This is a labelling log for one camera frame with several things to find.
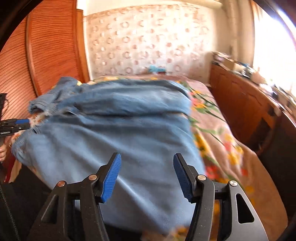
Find window with wooden frame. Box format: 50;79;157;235
251;1;295;95

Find wooden sideboard cabinet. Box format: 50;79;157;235
209;63;295;155

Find light blue denim jeans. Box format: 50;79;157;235
12;79;191;223

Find wooden louvered wardrobe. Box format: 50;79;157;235
1;1;89;119

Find beige side curtain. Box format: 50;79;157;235
223;0;241;60

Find orange print bed sheet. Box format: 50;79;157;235
6;112;45;183

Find dark blue folded jeans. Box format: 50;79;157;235
28;77;80;114

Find pink floral blanket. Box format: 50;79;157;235
102;76;288;240

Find person's left hand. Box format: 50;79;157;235
0;144;7;162

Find circle pattern sheer curtain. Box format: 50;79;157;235
84;3;216;82

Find cardboard box with blue items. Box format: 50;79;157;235
148;65;166;74

